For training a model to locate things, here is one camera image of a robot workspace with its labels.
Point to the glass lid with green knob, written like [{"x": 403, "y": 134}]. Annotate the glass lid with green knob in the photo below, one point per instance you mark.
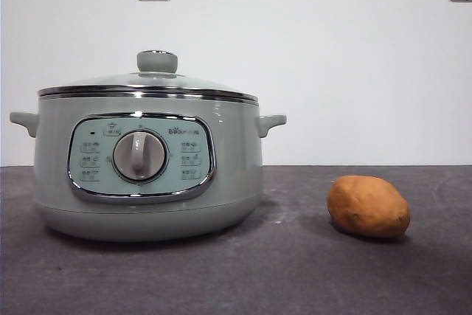
[{"x": 157, "y": 60}]

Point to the brown potato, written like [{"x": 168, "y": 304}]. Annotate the brown potato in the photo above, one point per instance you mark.
[{"x": 367, "y": 206}]

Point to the pale green electric cooking pot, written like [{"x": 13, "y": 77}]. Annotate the pale green electric cooking pot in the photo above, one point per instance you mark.
[{"x": 236, "y": 152}]

